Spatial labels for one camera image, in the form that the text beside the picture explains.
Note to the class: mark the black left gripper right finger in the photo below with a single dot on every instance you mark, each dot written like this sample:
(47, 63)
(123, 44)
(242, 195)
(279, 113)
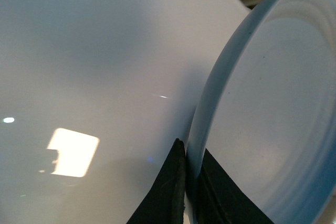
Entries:
(219, 199)

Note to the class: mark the light blue round plate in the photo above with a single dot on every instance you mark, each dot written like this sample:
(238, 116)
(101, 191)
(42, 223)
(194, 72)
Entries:
(267, 111)

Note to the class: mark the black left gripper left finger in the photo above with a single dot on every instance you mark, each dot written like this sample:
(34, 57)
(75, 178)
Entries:
(164, 203)

